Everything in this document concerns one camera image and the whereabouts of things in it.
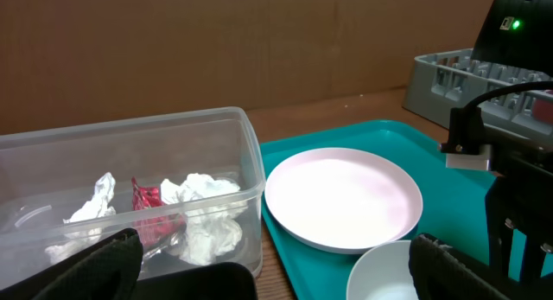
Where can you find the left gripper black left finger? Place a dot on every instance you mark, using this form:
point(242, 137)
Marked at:
point(106, 270)

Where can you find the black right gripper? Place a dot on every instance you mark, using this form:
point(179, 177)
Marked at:
point(519, 199)

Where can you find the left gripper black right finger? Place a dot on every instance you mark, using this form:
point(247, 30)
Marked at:
point(440, 272)

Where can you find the grey bowl of rice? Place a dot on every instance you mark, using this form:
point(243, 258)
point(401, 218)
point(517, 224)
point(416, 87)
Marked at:
point(382, 274)

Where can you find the small white napkin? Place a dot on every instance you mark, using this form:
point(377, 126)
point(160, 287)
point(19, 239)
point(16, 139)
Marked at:
point(97, 207)

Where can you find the red snack wrapper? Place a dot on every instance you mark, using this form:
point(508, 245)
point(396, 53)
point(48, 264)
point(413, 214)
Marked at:
point(153, 232)

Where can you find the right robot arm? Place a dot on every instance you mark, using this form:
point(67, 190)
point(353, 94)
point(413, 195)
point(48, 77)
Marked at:
point(518, 33)

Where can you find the grey dishwasher rack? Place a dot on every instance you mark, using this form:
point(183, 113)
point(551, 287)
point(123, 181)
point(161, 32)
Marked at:
point(443, 81)

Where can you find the white round plate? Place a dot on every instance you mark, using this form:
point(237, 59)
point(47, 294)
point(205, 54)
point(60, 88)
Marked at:
point(343, 200)

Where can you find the clear plastic bin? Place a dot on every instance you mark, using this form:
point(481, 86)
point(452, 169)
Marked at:
point(48, 175)

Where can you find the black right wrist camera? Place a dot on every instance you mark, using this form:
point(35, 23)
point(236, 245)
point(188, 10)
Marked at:
point(467, 147)

